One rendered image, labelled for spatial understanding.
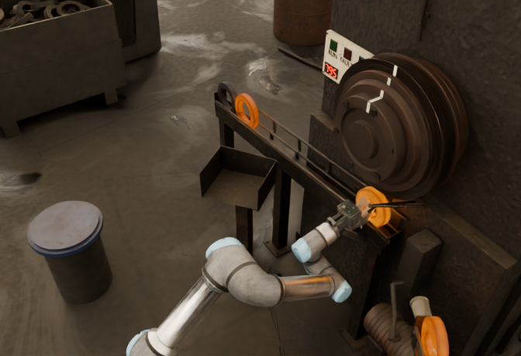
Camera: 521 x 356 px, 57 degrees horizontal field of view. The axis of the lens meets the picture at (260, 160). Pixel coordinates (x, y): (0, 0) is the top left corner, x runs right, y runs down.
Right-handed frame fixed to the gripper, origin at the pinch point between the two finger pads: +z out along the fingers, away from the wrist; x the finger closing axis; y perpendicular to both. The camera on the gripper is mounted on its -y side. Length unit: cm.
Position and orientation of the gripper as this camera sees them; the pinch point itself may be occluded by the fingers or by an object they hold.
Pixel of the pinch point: (374, 202)
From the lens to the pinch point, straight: 184.2
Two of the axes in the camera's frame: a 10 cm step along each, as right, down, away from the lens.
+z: 8.2, -5.2, 2.4
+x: -5.4, -5.4, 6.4
